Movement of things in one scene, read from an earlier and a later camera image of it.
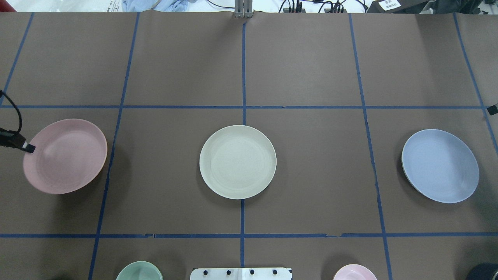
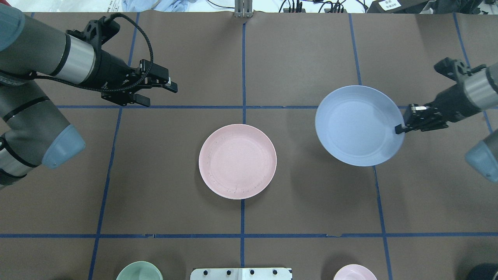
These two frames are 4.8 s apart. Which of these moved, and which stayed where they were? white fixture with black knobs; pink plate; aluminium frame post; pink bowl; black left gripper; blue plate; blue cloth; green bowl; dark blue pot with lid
Moved: black left gripper; pink plate; blue plate
Stayed: pink bowl; dark blue pot with lid; green bowl; blue cloth; white fixture with black knobs; aluminium frame post
